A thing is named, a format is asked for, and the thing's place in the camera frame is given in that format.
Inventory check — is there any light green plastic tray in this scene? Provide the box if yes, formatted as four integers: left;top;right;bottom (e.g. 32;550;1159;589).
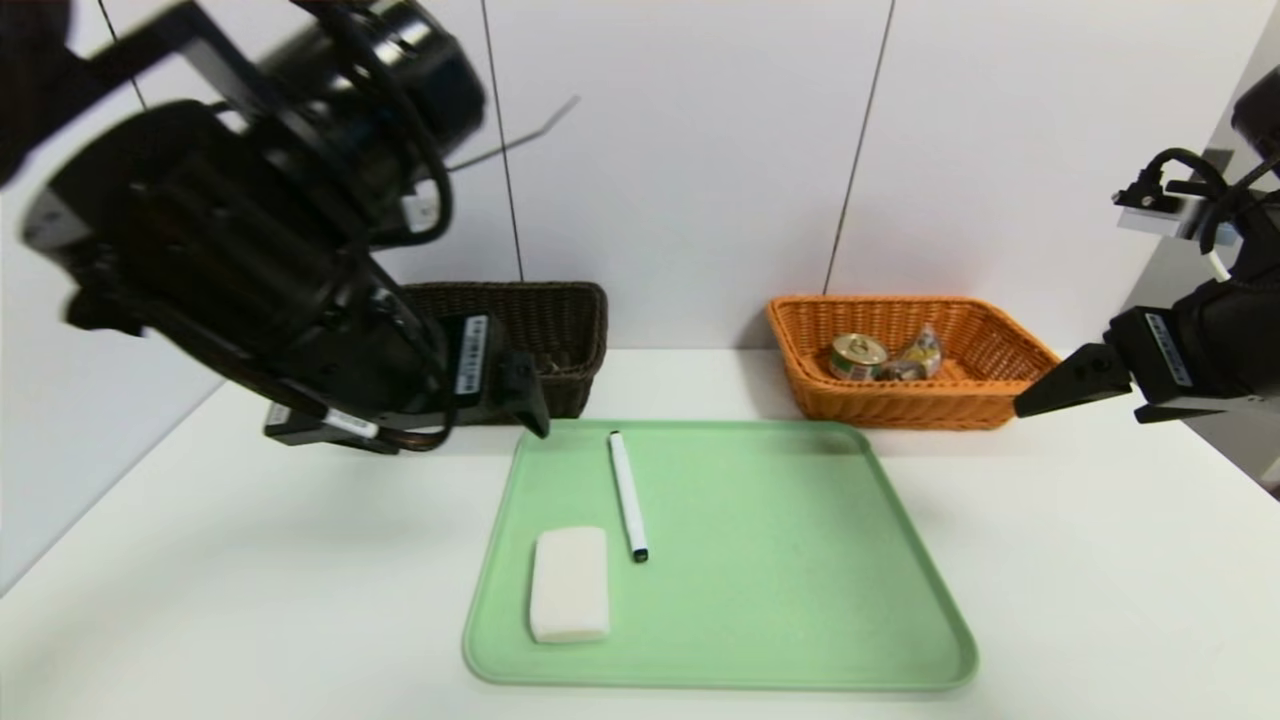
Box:
463;419;979;693

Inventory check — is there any white soap bar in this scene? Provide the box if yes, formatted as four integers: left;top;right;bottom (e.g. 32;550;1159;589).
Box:
529;526;612;645

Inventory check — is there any dark brown wicker basket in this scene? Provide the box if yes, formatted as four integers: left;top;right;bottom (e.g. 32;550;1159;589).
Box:
400;281;610;421

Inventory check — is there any clear wrapped snack packet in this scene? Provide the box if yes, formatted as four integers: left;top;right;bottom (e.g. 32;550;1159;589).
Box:
885;325;944;383

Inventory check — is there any small tin can gold lid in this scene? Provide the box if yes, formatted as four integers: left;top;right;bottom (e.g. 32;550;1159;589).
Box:
828;333;890;383

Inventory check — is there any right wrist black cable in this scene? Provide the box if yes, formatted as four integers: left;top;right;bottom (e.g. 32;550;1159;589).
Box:
1113;147;1280;283

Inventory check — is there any thick white marker black tip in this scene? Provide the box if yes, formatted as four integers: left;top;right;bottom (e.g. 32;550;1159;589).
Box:
608;430;651;564

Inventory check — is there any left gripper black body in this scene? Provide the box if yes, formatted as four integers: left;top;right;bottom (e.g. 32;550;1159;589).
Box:
298;286;505;428

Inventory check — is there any orange wicker basket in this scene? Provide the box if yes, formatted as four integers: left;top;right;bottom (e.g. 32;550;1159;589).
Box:
766;295;1063;432

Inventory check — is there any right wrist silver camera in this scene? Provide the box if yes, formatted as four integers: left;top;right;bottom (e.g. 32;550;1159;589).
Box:
1114;190;1247;247

